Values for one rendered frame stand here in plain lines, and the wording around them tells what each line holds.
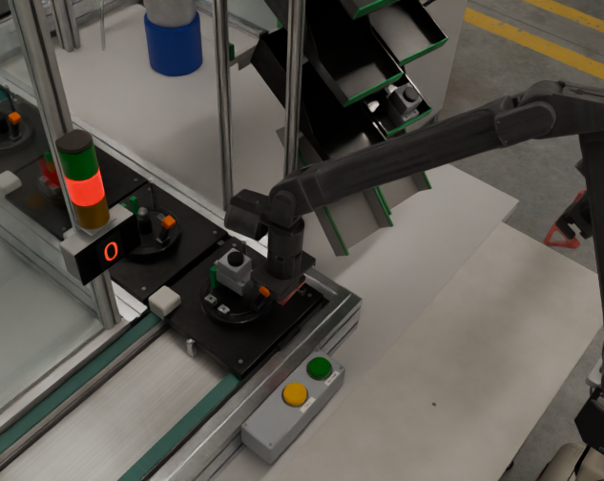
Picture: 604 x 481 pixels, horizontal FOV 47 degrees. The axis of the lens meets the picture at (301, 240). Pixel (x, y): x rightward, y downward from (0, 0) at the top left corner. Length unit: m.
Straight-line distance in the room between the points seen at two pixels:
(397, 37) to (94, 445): 0.90
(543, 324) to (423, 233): 0.34
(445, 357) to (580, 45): 3.06
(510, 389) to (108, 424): 0.76
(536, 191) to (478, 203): 1.45
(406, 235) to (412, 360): 0.35
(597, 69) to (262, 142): 2.60
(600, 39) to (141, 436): 3.66
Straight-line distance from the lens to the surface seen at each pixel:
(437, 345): 1.48
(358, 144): 1.33
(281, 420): 1.23
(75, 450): 1.30
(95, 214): 1.09
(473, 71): 3.87
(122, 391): 1.34
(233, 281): 1.28
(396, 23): 1.35
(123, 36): 2.32
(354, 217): 1.45
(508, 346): 1.52
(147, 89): 2.08
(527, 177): 3.27
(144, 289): 1.39
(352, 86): 1.21
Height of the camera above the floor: 2.05
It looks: 47 degrees down
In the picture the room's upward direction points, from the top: 4 degrees clockwise
